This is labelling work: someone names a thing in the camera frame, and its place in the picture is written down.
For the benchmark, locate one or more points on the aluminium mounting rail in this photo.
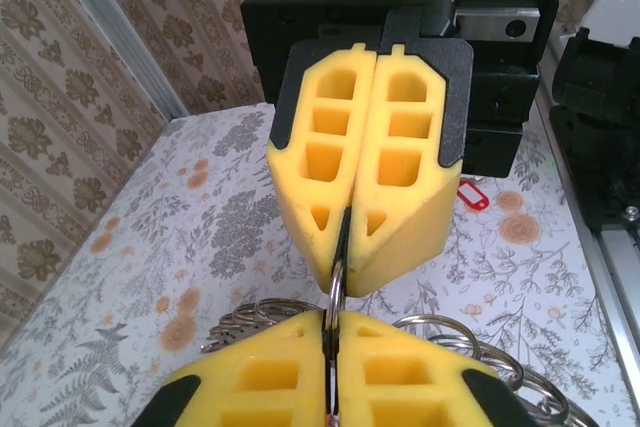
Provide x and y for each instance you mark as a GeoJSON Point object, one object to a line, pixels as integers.
{"type": "Point", "coordinates": [620, 257]}

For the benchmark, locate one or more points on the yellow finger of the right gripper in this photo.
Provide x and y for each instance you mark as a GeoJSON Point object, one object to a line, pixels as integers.
{"type": "Point", "coordinates": [440, 217]}
{"type": "Point", "coordinates": [295, 197]}

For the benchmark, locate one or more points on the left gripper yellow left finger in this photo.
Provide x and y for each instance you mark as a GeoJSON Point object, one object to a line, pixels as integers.
{"type": "Point", "coordinates": [225, 397]}

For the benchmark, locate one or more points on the aluminium frame post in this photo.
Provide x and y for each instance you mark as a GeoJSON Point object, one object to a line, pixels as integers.
{"type": "Point", "coordinates": [125, 42]}

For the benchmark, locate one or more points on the red key tag with key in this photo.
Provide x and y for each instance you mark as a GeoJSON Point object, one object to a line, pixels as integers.
{"type": "Point", "coordinates": [485, 204]}

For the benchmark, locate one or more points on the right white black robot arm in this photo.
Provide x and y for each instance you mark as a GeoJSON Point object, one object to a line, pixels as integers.
{"type": "Point", "coordinates": [590, 97]}

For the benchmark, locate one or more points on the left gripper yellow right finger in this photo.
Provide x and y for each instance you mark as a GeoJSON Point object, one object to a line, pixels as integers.
{"type": "Point", "coordinates": [450, 397]}

